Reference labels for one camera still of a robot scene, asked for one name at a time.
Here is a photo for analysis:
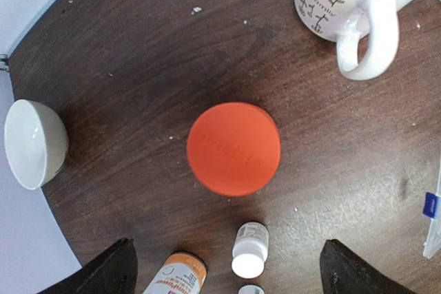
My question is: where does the grey-capped orange label bottle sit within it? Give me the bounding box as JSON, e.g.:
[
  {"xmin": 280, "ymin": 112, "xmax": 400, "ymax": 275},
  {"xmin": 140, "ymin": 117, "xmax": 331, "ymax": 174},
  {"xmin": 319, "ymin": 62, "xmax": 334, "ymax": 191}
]
[{"xmin": 143, "ymin": 251, "xmax": 207, "ymax": 294}]

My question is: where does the yellow-lined patterned mug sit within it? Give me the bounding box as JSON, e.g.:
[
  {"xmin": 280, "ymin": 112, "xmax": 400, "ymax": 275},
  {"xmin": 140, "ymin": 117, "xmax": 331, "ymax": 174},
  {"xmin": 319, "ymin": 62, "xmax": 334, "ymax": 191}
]
[{"xmin": 294, "ymin": 0, "xmax": 413, "ymax": 81}]

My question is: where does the clear plastic pill organizer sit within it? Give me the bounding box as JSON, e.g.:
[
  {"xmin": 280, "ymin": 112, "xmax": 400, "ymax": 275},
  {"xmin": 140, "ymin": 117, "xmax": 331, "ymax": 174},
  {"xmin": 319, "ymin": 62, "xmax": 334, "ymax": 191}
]
[{"xmin": 422, "ymin": 172, "xmax": 441, "ymax": 259}]

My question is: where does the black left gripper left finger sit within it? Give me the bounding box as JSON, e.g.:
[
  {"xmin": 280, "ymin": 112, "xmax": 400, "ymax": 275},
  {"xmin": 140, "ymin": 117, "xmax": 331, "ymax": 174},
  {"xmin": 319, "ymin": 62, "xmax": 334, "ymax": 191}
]
[{"xmin": 42, "ymin": 238, "xmax": 138, "ymax": 294}]

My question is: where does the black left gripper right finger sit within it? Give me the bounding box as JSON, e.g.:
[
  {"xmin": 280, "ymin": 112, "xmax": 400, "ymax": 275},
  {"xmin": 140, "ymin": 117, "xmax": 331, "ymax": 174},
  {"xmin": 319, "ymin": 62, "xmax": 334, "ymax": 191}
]
[{"xmin": 320, "ymin": 239, "xmax": 414, "ymax": 294}]

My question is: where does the small white pill bottle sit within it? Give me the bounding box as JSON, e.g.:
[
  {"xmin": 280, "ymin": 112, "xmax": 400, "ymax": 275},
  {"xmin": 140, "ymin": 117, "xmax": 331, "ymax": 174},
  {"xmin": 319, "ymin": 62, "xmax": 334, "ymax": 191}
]
[{"xmin": 238, "ymin": 284, "xmax": 265, "ymax": 294}]

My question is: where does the white ceramic bowl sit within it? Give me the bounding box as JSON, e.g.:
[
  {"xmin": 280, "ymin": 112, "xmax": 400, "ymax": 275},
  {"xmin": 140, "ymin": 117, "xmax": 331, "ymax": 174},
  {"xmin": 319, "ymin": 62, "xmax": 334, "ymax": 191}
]
[{"xmin": 3, "ymin": 99, "xmax": 69, "ymax": 190}]

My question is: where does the orange pill bottle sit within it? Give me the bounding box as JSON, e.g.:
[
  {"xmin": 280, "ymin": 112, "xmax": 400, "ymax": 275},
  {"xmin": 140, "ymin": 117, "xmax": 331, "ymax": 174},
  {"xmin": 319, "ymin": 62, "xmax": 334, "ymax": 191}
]
[{"xmin": 186, "ymin": 102, "xmax": 281, "ymax": 197}]

